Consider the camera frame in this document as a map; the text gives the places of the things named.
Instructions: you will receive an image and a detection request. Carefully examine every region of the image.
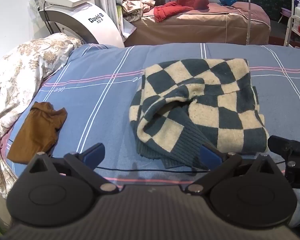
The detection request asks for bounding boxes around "beige crumpled blanket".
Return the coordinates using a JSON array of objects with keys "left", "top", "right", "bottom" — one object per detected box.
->
[{"left": 121, "top": 0, "right": 156, "bottom": 22}]

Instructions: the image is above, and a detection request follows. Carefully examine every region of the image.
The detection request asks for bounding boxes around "pink basin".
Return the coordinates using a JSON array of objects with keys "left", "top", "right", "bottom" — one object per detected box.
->
[{"left": 279, "top": 7, "right": 293, "bottom": 24}]

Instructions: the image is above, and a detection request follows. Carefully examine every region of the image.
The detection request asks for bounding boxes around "blue striped bed sheet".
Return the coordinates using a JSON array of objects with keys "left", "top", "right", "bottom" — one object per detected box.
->
[{"left": 7, "top": 42, "right": 300, "bottom": 188}]

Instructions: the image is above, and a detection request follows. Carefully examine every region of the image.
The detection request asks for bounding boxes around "tan covered massage bed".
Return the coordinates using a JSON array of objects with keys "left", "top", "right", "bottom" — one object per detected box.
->
[{"left": 122, "top": 1, "right": 272, "bottom": 47}]

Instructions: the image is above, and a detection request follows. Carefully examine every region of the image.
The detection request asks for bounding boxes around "red flat garment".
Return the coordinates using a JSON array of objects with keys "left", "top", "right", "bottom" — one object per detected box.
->
[{"left": 153, "top": 1, "right": 194, "bottom": 23}]

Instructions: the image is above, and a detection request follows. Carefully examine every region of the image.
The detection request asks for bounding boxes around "checkered knit sweater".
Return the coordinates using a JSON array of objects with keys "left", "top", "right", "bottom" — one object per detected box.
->
[{"left": 129, "top": 58, "right": 270, "bottom": 170}]

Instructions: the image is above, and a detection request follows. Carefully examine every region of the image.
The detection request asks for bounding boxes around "white pump bottle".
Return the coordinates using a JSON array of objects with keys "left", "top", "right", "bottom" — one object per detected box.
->
[{"left": 293, "top": 0, "right": 300, "bottom": 27}]

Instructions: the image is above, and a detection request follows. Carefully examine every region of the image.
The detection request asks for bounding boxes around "white beauty machine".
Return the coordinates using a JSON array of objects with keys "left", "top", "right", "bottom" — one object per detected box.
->
[{"left": 29, "top": 0, "right": 126, "bottom": 48}]

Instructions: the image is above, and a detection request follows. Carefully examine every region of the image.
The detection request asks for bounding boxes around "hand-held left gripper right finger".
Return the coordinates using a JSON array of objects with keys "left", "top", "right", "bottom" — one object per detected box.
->
[{"left": 185, "top": 145, "right": 283, "bottom": 195}]

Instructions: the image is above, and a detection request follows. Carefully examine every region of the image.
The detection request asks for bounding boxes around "brown cloth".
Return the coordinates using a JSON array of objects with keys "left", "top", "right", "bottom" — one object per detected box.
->
[{"left": 7, "top": 101, "right": 68, "bottom": 165}]

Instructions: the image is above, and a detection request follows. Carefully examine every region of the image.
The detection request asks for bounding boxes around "dark green patterned cloth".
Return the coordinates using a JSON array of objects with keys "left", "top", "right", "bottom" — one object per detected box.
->
[{"left": 227, "top": 0, "right": 294, "bottom": 21}]

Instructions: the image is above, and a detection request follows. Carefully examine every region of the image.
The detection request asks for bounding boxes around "floral quilt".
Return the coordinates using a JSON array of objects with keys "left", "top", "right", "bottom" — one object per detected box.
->
[{"left": 0, "top": 33, "right": 83, "bottom": 193}]

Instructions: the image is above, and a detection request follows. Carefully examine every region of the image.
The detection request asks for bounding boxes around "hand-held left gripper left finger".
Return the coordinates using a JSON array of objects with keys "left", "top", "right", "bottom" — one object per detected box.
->
[{"left": 25, "top": 142, "right": 120, "bottom": 194}]

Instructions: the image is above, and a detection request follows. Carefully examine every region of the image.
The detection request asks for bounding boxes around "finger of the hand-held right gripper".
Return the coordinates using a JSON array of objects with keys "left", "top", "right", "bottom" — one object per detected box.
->
[{"left": 267, "top": 135, "right": 300, "bottom": 159}]

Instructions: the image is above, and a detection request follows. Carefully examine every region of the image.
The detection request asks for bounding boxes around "clear stand pole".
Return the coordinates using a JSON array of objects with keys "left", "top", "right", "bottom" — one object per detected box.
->
[{"left": 244, "top": 0, "right": 256, "bottom": 46}]

